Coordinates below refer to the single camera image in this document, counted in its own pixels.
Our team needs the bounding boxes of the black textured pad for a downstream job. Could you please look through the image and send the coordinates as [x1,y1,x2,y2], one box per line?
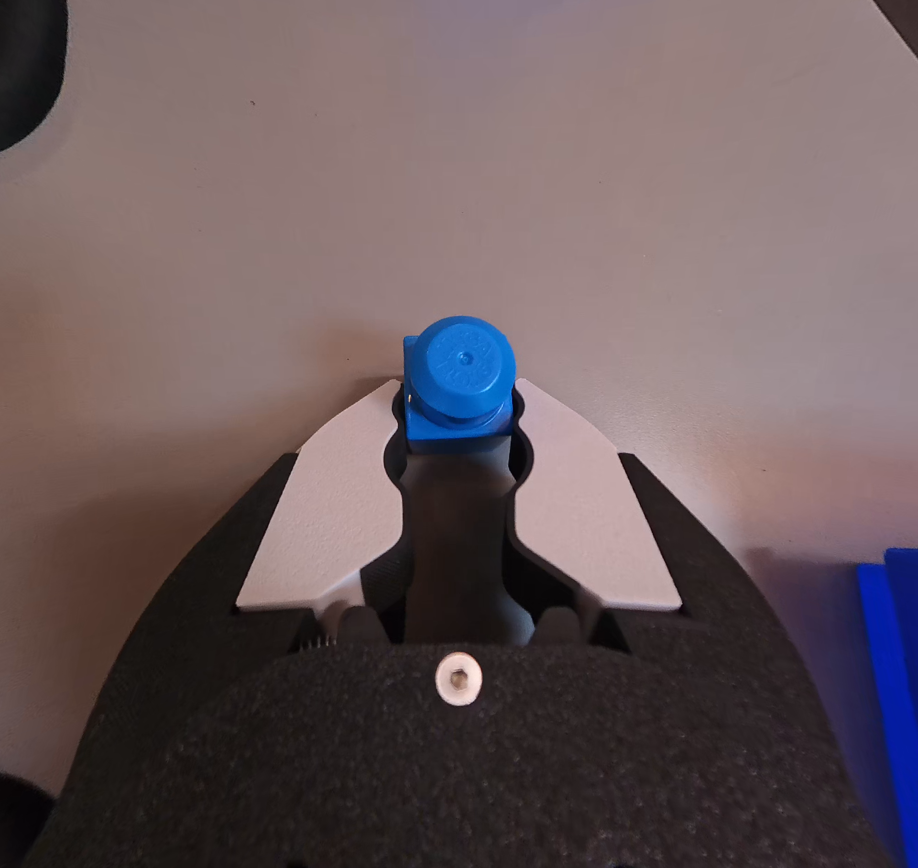
[0,0,69,153]

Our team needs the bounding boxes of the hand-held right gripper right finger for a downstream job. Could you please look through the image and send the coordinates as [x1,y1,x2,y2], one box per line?
[502,378,682,612]

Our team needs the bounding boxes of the blue mega block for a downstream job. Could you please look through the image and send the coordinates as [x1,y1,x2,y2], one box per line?
[402,316,517,456]

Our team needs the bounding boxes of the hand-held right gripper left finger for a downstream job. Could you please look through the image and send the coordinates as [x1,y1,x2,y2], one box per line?
[235,379,417,625]

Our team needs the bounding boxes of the blue plastic bin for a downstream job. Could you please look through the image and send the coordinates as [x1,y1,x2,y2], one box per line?
[855,547,918,868]

